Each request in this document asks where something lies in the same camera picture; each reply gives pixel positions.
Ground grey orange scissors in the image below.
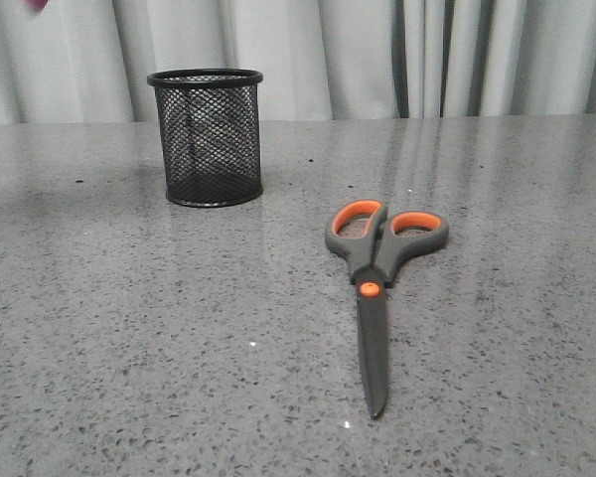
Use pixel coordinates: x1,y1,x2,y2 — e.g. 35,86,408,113
325,200,449,419

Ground pink highlighter pen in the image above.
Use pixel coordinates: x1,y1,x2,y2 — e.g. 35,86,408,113
23,0,49,16

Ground black mesh pen holder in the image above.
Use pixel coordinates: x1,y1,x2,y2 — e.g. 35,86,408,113
147,69,263,208

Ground grey curtain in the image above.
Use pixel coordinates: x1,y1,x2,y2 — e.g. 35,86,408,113
0,1,596,123

